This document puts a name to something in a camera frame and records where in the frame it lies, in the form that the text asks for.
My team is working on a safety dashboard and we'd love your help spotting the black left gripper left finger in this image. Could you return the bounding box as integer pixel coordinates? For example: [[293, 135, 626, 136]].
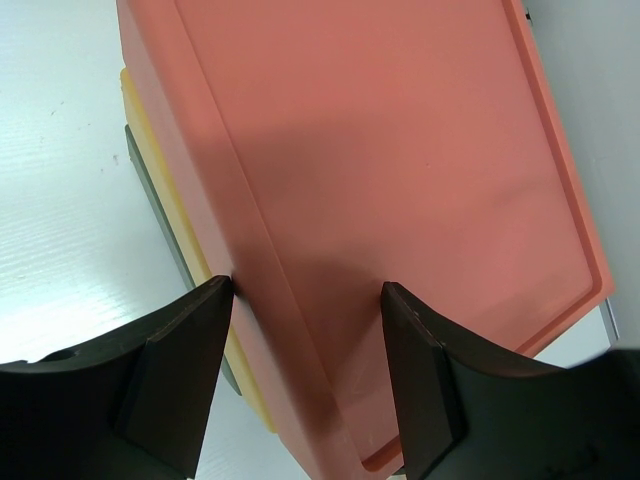
[[1, 276, 233, 479]]

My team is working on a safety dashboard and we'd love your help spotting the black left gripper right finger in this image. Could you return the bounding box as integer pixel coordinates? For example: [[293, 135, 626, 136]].
[[381, 282, 639, 479]]

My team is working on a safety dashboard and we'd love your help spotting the coral three-tier drawer organizer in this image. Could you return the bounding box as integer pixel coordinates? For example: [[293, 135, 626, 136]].
[[117, 1, 614, 479]]

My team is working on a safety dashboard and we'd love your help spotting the aluminium frame rail right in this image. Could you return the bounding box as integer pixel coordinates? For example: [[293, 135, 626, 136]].
[[599, 298, 620, 346]]

